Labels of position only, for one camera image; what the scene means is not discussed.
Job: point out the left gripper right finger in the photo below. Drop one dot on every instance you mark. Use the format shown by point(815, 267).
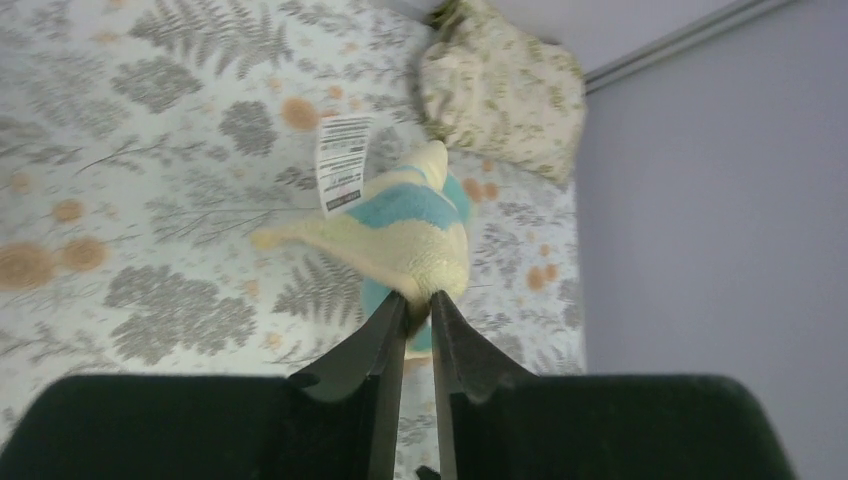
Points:
point(498, 420)

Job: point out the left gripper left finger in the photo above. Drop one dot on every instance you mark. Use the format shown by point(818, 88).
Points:
point(335, 418)

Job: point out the yellow teal patterned towel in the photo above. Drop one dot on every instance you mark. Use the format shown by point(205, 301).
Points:
point(404, 231)

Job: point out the cream patterned folded towel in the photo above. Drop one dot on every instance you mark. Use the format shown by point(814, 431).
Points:
point(494, 90)

